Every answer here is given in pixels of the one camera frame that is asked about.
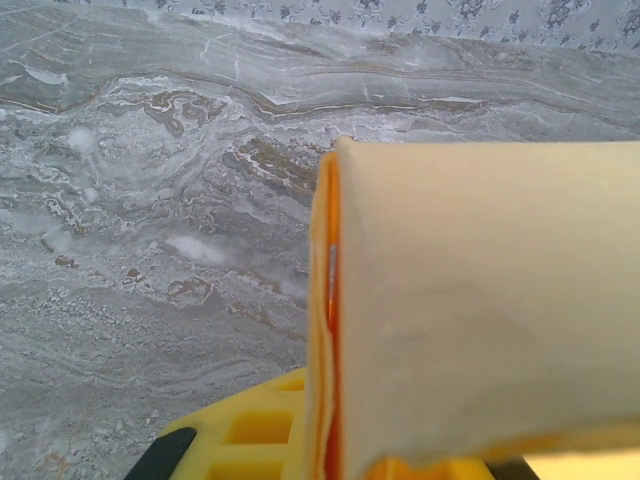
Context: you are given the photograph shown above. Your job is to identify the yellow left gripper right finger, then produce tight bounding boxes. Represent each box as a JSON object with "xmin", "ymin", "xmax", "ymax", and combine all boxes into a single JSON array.
[{"xmin": 369, "ymin": 448, "xmax": 539, "ymax": 480}]

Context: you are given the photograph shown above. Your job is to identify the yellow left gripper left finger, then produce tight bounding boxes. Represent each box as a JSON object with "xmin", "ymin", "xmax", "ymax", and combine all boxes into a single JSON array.
[{"xmin": 132, "ymin": 367, "xmax": 309, "ymax": 480}]

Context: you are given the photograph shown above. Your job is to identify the yellow paper box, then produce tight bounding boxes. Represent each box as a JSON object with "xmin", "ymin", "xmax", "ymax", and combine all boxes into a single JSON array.
[{"xmin": 303, "ymin": 135, "xmax": 640, "ymax": 480}]

